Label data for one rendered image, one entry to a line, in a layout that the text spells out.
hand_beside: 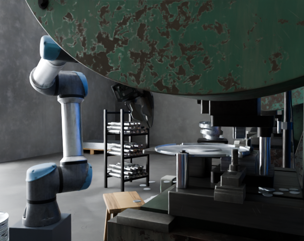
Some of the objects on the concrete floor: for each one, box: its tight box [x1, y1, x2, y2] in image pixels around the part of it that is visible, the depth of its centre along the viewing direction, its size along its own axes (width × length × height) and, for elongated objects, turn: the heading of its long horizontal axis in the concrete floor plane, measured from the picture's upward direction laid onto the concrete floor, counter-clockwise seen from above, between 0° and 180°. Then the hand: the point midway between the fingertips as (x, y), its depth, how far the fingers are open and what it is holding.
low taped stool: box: [103, 191, 146, 241], centre depth 185 cm, size 34×24×34 cm
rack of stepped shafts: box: [104, 109, 149, 192], centre depth 341 cm, size 43×46×95 cm
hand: (149, 124), depth 84 cm, fingers closed
